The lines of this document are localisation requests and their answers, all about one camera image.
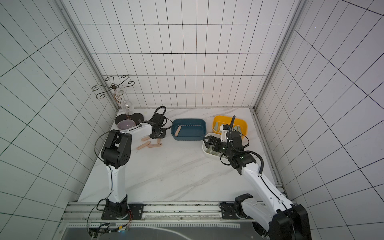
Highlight white storage box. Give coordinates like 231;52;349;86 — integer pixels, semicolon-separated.
202;133;228;159

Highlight dark teal storage box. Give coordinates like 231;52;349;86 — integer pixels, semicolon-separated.
171;118;207;141

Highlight yellow storage box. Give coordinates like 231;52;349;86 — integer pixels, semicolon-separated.
212;116;248;136

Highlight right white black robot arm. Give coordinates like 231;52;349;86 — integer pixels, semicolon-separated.
203;130;312;240

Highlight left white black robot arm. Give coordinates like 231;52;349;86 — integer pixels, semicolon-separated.
100;113;167;220

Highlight metal scroll cup rack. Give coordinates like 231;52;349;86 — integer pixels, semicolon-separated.
92;75;143;124

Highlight pink glass bowl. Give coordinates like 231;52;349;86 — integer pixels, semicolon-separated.
117;119;136;130

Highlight clear glass on rack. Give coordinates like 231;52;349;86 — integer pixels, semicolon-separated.
121;100;135;116

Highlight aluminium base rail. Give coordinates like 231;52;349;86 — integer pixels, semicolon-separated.
62;202;257;223

